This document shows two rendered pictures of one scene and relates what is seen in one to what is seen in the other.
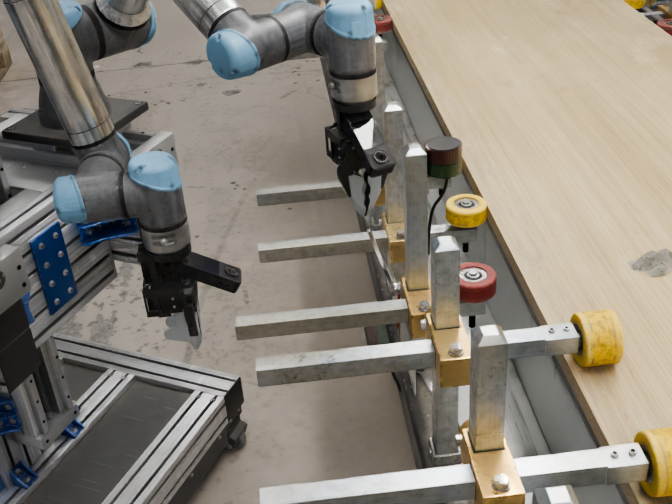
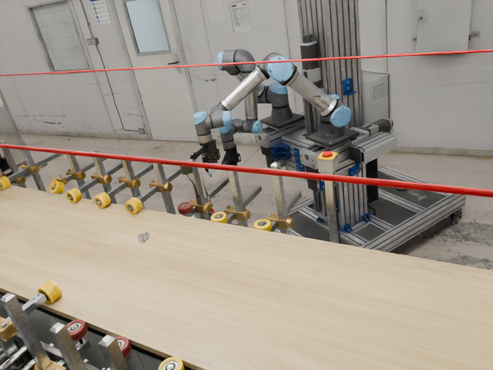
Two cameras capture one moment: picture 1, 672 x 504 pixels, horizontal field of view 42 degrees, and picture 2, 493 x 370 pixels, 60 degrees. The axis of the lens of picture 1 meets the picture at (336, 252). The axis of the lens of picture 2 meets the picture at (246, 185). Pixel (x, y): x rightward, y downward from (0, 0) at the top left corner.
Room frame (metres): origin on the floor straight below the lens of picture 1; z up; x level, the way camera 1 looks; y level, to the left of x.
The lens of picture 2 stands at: (2.77, -1.62, 1.99)
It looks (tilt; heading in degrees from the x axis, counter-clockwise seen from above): 27 degrees down; 128
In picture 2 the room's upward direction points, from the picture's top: 11 degrees counter-clockwise
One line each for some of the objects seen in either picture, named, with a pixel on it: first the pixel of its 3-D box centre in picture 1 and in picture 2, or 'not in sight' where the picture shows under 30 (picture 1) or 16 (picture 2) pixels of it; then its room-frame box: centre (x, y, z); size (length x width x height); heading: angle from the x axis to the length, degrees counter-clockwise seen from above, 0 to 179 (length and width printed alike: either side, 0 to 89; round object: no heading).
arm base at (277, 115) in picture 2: not in sight; (281, 111); (1.34, 0.75, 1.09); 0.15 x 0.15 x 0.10
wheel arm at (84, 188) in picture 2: not in sight; (103, 175); (0.50, -0.15, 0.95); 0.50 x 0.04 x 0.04; 93
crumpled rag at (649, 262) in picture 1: (656, 258); (142, 236); (1.25, -0.54, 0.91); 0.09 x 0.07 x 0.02; 120
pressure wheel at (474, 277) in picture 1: (472, 299); (186, 213); (1.25, -0.23, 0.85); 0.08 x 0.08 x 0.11
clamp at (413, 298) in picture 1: (421, 302); (199, 207); (1.26, -0.14, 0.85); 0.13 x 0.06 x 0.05; 3
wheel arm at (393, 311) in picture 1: (360, 316); (207, 197); (1.24, -0.03, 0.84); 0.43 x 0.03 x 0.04; 93
